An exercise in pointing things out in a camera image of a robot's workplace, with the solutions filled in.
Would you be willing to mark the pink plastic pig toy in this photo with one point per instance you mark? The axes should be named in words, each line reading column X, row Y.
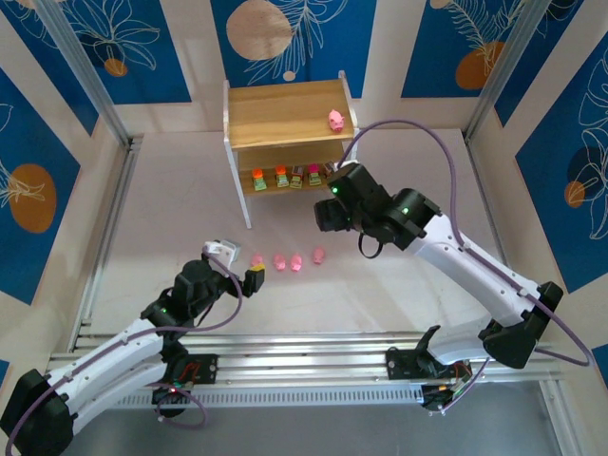
column 318, row 255
column 296, row 261
column 257, row 260
column 336, row 121
column 279, row 261

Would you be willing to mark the green truck pink mixer drum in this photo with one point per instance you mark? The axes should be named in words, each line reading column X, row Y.
column 312, row 174

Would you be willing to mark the green red ladder fire truck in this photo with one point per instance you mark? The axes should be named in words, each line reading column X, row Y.
column 297, row 176

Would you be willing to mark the green truck orange mixer drum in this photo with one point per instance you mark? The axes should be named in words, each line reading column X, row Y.
column 257, row 179
column 281, row 176

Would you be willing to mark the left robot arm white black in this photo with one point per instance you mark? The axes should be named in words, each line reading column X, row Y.
column 109, row 361

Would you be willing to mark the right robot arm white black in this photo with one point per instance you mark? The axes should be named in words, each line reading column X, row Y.
column 475, row 271

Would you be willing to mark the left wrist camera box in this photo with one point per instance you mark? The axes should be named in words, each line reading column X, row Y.
column 230, row 251

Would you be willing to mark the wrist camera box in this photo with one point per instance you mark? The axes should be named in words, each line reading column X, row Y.
column 230, row 251
column 340, row 165

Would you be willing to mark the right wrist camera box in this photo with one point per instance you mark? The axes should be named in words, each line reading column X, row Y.
column 340, row 165

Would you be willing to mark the aluminum base rail frame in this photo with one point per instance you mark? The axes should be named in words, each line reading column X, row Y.
column 304, row 354

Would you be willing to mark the aluminum side rail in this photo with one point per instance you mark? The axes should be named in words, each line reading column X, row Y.
column 487, row 199
column 107, row 237

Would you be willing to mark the wooden shelf with white frame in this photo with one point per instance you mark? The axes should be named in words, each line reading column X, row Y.
column 285, row 109

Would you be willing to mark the blue floral wall panel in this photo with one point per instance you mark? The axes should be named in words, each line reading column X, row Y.
column 28, row 142
column 427, row 47
column 142, row 71
column 546, row 190
column 332, row 47

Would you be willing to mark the aluminum frame post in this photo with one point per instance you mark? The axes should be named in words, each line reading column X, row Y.
column 503, row 62
column 81, row 62

